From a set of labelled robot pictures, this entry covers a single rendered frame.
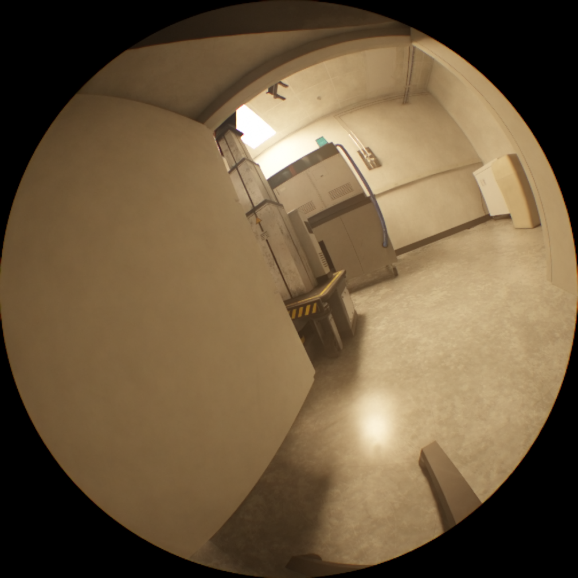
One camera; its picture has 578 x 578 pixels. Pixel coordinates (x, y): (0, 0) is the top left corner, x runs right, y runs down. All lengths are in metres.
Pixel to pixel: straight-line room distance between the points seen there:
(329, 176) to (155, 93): 1.55
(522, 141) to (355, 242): 1.40
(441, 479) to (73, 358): 0.41
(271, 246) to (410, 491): 0.93
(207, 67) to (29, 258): 0.44
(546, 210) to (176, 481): 0.64
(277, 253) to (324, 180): 1.11
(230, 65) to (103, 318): 0.50
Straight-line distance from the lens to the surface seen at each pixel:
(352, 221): 1.55
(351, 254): 1.54
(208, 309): 0.19
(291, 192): 1.81
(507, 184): 2.23
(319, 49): 0.50
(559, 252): 0.49
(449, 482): 0.33
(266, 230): 0.82
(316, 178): 1.77
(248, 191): 0.94
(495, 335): 0.67
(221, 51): 0.49
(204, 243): 0.22
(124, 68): 0.49
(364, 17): 0.23
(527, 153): 0.48
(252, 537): 0.46
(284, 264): 0.79
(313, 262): 0.92
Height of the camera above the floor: 0.39
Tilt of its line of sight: 5 degrees down
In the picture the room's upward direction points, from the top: 24 degrees counter-clockwise
